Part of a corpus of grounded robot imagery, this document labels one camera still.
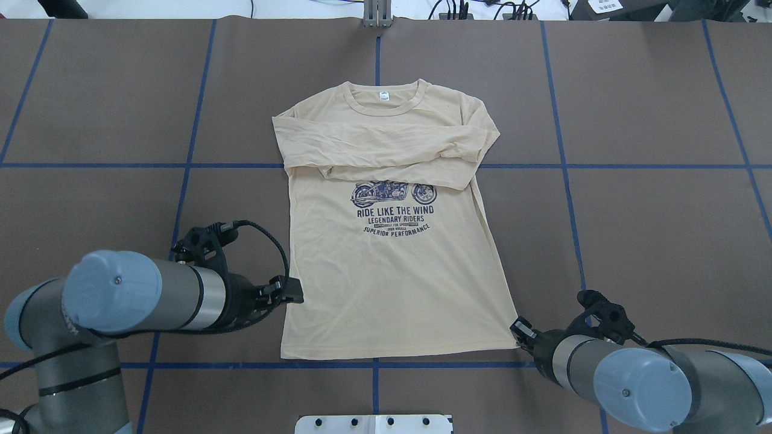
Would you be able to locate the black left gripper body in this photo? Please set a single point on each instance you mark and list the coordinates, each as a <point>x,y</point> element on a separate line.
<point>242,295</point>

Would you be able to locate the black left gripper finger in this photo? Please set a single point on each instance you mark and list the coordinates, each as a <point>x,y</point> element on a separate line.
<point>283,289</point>

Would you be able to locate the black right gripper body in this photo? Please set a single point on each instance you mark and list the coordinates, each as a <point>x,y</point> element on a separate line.
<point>544,341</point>

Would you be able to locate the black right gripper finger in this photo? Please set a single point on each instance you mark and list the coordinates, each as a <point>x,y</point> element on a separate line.
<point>523,333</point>

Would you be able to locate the beige long-sleeve printed shirt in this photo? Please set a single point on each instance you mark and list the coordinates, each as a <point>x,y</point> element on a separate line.
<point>387,227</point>

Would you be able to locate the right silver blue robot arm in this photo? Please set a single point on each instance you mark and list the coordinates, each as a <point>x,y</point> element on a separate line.
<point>654,390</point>

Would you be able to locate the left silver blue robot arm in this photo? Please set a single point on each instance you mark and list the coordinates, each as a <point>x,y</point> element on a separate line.
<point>72,326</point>

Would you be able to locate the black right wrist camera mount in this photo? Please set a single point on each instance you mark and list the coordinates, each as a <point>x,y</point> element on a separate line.
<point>613,322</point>

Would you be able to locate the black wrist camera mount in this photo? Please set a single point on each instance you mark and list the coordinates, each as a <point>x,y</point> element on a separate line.
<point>203,247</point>
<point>613,322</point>

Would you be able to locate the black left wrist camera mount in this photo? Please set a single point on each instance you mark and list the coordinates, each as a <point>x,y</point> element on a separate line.
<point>203,247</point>

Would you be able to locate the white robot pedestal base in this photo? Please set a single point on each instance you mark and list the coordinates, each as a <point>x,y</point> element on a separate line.
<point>395,423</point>

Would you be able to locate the grey bracket at table edge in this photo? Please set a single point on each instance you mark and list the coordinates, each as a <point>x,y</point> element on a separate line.
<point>377,14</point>

